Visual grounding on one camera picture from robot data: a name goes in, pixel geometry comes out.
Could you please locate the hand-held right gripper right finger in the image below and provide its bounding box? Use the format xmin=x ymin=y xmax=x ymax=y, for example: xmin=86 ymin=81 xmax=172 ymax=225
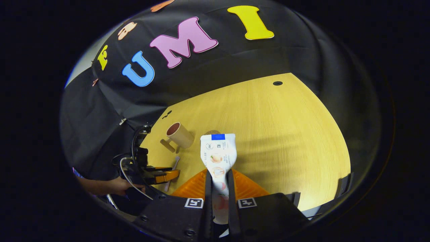
xmin=228 ymin=169 xmax=310 ymax=240

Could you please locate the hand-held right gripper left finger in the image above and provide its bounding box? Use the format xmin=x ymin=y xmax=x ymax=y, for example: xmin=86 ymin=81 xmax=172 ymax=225
xmin=134 ymin=169 xmax=214 ymax=242

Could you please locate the pink toothbrush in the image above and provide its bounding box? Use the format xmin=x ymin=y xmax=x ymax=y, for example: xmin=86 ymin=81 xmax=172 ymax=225
xmin=164 ymin=156 xmax=181 ymax=192

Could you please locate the beige cup with wooden handle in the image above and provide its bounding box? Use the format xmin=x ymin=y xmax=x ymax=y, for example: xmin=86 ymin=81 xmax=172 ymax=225
xmin=160 ymin=122 xmax=195 ymax=153

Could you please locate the white toothpaste tube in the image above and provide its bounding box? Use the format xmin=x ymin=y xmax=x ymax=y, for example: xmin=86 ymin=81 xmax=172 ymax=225
xmin=200 ymin=133 xmax=238 ymax=225

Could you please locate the wooden desktop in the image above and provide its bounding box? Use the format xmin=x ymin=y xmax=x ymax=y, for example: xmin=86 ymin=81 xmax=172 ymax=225
xmin=139 ymin=72 xmax=351 ymax=212

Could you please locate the black table clamp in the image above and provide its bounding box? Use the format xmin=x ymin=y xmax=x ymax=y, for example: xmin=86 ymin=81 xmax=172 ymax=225
xmin=337 ymin=173 xmax=354 ymax=199
xmin=286 ymin=192 xmax=301 ymax=207

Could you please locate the black backdrop cloth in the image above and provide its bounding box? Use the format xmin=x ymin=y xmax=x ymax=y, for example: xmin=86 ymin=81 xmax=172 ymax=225
xmin=60 ymin=0 xmax=382 ymax=209

